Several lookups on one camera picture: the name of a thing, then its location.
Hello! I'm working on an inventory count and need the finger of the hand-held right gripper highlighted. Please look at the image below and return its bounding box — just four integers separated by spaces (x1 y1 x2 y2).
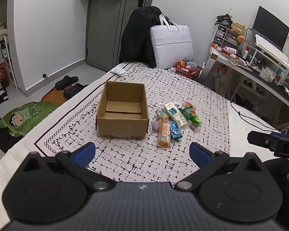
247 131 289 150

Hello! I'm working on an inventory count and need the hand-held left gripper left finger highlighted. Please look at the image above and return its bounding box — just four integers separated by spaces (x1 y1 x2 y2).
22 142 116 193

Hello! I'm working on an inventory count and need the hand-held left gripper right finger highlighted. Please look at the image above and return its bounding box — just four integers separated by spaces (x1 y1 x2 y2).
175 142 265 191

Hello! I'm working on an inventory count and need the green snack packet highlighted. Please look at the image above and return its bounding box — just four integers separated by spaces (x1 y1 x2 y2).
188 114 202 126
180 107 195 120

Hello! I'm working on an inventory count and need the orange cracker packet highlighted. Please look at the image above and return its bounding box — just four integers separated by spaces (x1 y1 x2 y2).
157 117 172 148

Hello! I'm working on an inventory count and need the cardboard box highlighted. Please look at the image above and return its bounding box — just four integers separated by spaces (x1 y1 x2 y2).
96 80 150 140

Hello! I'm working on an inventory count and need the yellow cake packet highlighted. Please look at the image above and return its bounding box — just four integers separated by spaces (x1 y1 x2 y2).
164 102 189 128

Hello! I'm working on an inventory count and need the printed blanket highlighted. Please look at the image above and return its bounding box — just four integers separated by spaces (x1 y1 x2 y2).
0 61 282 225

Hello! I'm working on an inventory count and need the white desk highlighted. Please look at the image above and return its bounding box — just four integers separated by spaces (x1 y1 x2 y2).
199 46 289 128

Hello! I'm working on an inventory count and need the black slipper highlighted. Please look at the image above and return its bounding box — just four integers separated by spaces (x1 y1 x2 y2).
64 83 89 99
55 75 79 89

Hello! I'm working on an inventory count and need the green cartoon floor mat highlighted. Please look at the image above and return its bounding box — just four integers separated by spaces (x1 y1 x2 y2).
0 101 60 137

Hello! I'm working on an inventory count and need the red plastic basket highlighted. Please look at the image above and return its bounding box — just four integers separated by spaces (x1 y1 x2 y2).
175 62 204 79

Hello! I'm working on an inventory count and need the white monitor riser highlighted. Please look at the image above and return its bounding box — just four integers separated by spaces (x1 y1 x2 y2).
246 44 289 78

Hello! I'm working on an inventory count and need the white face mask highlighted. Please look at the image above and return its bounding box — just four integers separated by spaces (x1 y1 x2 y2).
110 68 129 83

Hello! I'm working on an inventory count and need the white keyboard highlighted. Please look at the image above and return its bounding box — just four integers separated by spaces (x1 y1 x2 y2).
254 34 289 69

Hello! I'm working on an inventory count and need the drawer organizer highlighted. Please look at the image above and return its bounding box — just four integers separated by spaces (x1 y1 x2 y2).
213 24 241 48

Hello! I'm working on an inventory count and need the black monitor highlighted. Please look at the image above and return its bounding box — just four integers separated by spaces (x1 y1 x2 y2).
252 6 289 51

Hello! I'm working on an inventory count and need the brown bottle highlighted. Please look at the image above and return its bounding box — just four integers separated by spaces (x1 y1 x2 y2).
0 65 9 87

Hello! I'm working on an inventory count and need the grey pillow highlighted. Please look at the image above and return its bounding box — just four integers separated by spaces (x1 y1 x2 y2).
150 14 194 69

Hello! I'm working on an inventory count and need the white storage rack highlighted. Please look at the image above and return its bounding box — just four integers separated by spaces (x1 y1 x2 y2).
0 29 20 90

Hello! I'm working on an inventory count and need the grey door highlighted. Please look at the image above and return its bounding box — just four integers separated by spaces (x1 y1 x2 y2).
85 0 157 72

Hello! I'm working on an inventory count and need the black jacket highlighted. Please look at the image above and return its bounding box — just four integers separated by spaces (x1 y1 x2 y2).
119 6 163 68

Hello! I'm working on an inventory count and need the black cable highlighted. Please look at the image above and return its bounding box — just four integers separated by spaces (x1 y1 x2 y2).
230 100 275 127

